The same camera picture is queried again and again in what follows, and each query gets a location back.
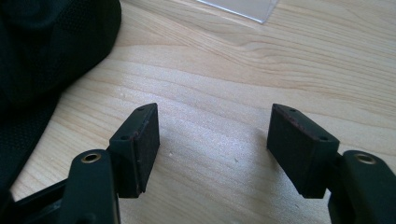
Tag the clear plastic sheet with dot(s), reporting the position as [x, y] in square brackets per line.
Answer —
[246, 7]

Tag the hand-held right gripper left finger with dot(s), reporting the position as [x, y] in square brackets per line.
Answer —
[137, 155]

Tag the black mesh fabric bag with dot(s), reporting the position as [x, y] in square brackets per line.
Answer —
[40, 62]

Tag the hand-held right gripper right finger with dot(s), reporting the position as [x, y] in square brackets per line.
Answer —
[305, 155]

